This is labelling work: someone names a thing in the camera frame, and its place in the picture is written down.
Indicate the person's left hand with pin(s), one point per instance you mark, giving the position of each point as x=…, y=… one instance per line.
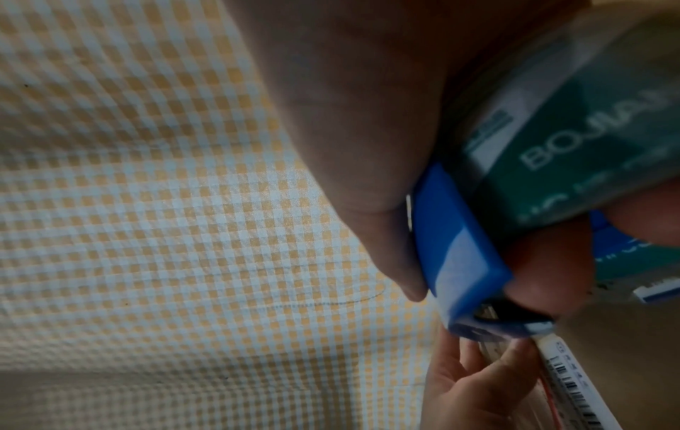
x=473, y=394

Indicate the person's right hand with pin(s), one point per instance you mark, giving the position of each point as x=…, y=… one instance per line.
x=361, y=105

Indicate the cardboard box with white label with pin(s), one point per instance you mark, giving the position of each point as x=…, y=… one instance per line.
x=637, y=357

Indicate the clear tape roll green core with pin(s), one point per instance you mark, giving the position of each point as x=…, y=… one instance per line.
x=558, y=126

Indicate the yellow white checked cloth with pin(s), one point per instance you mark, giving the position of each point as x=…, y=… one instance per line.
x=133, y=189

